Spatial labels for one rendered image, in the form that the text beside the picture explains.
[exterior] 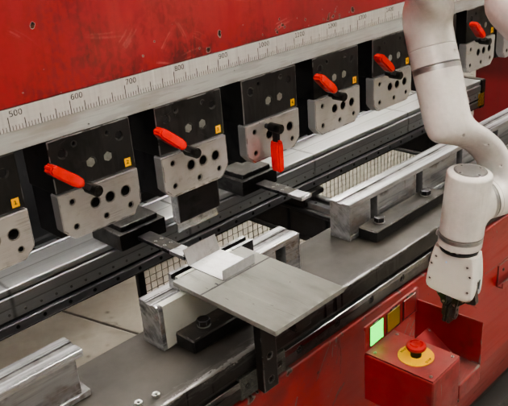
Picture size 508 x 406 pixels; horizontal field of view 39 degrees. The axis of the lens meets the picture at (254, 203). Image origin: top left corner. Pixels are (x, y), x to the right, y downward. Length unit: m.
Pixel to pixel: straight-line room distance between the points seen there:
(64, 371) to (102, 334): 1.84
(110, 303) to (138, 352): 1.92
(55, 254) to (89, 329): 1.61
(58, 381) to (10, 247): 0.27
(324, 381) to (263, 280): 0.36
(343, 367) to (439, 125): 0.59
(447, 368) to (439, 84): 0.55
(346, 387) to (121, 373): 0.56
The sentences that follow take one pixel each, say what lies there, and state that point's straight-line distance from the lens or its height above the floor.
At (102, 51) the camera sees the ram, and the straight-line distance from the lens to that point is 1.13.
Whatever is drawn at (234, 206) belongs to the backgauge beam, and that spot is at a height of 0.94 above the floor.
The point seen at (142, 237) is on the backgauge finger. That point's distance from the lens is 1.53.
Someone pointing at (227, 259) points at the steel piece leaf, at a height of 1.00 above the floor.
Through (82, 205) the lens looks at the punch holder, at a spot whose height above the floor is 1.22.
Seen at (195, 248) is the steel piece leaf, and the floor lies 1.02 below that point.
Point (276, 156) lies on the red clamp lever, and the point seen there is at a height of 1.19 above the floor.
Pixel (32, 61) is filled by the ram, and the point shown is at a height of 1.46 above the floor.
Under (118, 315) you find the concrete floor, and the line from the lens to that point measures 3.21.
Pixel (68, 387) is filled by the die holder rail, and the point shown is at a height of 0.91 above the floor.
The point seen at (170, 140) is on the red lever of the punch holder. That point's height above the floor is 1.29.
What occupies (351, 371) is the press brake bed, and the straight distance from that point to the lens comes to 1.68.
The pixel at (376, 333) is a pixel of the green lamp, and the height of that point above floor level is 0.81.
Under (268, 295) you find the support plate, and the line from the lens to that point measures 1.28.
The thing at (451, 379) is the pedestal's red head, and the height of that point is 0.74.
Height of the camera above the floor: 1.66
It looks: 24 degrees down
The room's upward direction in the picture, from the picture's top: 4 degrees counter-clockwise
